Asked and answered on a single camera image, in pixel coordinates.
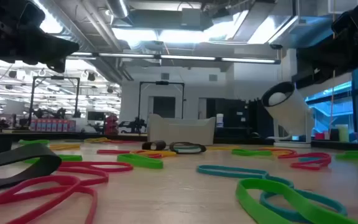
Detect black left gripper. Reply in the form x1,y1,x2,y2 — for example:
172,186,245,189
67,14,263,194
0,0,80,74

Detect green rubber band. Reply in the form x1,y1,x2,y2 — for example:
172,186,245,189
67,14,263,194
116,152,164,170
22,154,83,165
17,139,50,146
231,148,273,157
335,150,358,162
235,177,358,224

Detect yellow rubber band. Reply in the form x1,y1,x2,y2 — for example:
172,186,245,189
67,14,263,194
130,149,178,158
258,146,298,157
83,137,113,144
206,145,239,151
48,142,81,151

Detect teal rubber band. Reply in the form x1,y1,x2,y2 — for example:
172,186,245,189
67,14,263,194
196,164,349,224
297,156,321,163
175,145,200,154

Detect small black block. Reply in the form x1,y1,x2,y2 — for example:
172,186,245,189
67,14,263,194
0,142,63,192

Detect black wide rubber band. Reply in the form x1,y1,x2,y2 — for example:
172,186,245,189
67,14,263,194
141,140,167,151
168,141,207,155

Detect white plastic bin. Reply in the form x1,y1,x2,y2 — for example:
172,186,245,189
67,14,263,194
147,113,217,146

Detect white desk lamp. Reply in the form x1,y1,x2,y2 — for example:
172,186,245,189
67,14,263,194
260,81,316,149

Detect pale green cup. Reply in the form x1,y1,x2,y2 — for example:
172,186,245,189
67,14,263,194
335,124,350,143

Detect pink cardboard boxes stack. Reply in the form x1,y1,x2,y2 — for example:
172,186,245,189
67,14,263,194
29,118,77,133

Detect small black monitor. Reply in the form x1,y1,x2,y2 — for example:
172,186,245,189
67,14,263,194
86,111,106,122

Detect black desk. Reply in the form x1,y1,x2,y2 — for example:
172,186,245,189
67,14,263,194
310,139,358,154

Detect red stacked containers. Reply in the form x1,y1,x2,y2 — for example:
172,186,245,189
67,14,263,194
104,114,119,136

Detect black cabinet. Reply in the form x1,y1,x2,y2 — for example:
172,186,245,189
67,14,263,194
206,97,263,138

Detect long black light fixture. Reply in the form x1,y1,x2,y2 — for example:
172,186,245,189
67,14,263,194
67,51,282,65

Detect grey metal utility box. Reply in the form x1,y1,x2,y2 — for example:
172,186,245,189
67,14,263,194
180,7,204,28

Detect black station frame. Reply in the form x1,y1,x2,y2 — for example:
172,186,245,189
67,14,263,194
28,75,81,127
137,80,186,121

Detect silver round air duct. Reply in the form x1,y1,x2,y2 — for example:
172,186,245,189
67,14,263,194
104,0,131,19

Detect black aluminium table frame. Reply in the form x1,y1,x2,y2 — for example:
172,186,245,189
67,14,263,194
0,132,312,147

